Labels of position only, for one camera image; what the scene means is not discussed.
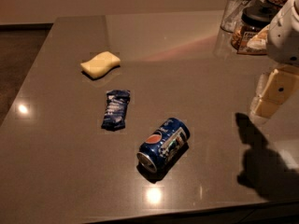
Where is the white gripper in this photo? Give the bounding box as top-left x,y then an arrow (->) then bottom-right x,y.
250,0 -> 299,119

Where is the blue pepsi can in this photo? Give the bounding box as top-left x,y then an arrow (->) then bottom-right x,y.
136,118 -> 190,174

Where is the glass jar with black lid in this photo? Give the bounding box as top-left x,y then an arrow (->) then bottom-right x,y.
231,4 -> 276,55

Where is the clear glass cup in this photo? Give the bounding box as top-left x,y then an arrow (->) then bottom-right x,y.
221,0 -> 255,33

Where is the blue snack wrapper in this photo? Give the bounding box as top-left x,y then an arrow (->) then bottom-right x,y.
101,90 -> 131,131

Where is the yellow sponge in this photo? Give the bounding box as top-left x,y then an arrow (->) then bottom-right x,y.
80,51 -> 121,79

